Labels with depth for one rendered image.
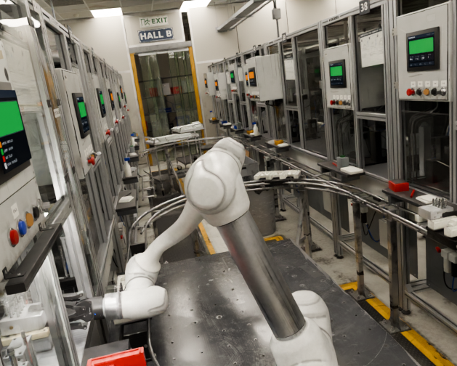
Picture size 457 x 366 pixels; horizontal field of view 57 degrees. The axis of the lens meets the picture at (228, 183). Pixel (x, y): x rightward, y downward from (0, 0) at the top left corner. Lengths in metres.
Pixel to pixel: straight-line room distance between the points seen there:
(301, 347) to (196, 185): 0.53
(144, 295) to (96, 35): 8.54
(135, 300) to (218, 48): 8.65
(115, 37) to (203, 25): 1.89
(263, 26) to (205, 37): 1.34
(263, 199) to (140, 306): 3.08
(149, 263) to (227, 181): 0.63
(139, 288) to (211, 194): 0.58
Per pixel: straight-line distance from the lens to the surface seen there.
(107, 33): 9.71
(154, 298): 1.47
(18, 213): 1.01
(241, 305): 1.97
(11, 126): 1.01
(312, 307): 1.41
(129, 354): 1.30
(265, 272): 1.15
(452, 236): 2.17
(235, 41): 9.90
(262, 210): 4.44
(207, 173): 1.01
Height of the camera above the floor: 1.67
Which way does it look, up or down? 14 degrees down
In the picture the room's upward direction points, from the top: 8 degrees counter-clockwise
